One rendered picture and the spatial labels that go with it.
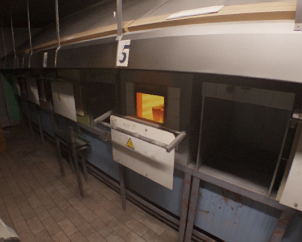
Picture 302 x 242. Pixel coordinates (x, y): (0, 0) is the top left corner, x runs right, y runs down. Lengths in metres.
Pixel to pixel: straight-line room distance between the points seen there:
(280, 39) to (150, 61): 0.54
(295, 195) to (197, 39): 0.80
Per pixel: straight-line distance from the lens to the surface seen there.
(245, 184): 1.25
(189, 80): 1.15
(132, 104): 1.46
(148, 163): 1.34
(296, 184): 1.00
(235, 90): 1.02
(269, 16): 0.77
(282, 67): 0.69
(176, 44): 0.84
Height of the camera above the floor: 1.55
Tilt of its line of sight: 18 degrees down
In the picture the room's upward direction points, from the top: straight up
